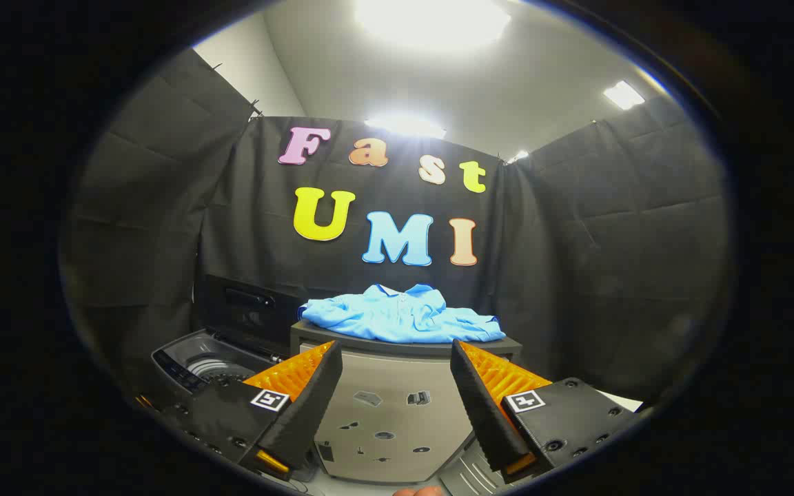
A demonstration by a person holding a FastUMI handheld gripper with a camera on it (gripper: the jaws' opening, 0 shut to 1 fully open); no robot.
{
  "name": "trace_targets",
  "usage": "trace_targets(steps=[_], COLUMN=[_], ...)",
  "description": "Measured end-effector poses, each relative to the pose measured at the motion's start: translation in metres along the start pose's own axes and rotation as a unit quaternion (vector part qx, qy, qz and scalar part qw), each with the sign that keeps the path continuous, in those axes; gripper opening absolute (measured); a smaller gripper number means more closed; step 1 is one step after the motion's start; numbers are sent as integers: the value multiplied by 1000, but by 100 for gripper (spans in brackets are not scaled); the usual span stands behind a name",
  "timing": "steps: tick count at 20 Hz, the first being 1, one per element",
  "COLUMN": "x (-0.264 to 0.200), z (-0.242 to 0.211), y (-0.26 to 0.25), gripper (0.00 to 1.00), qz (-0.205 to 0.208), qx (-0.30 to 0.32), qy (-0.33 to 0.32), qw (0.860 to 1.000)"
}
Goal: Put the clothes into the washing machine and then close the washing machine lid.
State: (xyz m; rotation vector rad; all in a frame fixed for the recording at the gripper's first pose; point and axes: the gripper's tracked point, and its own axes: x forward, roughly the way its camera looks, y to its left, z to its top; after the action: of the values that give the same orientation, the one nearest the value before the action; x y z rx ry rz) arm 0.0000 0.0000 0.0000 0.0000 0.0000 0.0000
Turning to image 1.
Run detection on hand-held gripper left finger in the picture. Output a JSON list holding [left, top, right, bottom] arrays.
[[159, 340, 344, 482]]

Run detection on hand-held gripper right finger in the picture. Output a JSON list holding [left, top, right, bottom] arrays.
[[449, 338, 642, 484]]

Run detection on dark washing machine lid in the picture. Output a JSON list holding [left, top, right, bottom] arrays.
[[194, 274, 309, 359]]

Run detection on light blue polo shirt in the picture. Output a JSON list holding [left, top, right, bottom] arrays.
[[298, 283, 507, 344]]

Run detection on grey washing machine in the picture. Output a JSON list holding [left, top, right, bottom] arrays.
[[151, 329, 286, 414]]

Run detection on grey cabinet with dark top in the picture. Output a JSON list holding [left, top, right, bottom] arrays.
[[290, 320, 523, 484]]

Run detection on black backdrop cloth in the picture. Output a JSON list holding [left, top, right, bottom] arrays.
[[59, 48, 732, 407]]

